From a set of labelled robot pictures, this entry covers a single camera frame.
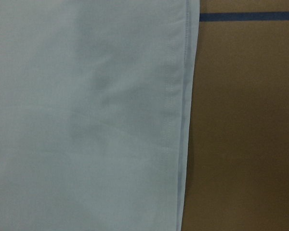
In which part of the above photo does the light blue t-shirt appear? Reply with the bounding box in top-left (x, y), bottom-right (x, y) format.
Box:
top-left (0, 0), bottom-right (200, 231)

